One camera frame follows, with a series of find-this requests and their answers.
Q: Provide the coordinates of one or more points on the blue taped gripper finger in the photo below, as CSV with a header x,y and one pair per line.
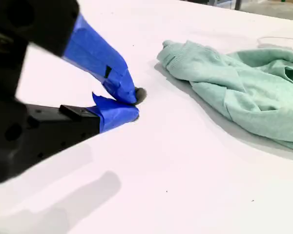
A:
x,y
92,51
117,115

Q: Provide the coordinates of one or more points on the pale green T-shirt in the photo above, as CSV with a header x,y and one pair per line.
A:
x,y
246,92

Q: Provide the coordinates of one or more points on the dark metal furniture leg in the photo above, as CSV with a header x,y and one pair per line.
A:
x,y
238,4

